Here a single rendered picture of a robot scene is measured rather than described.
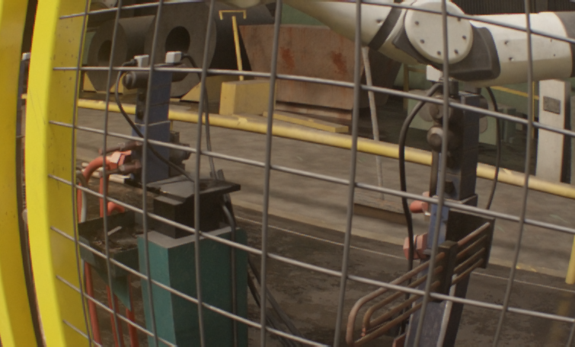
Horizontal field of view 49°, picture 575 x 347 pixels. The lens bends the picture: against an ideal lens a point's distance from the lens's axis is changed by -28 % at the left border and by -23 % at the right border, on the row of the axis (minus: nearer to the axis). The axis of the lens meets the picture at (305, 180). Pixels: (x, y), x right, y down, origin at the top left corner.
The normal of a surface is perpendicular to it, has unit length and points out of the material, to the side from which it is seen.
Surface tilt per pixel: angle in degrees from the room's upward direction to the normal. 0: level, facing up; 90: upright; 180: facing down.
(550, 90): 90
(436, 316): 90
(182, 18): 90
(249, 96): 90
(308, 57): 99
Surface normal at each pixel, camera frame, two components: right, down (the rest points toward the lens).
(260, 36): -0.49, 0.32
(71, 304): 0.80, 0.18
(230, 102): -0.76, 0.11
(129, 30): 0.66, -0.48
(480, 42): 0.00, 0.22
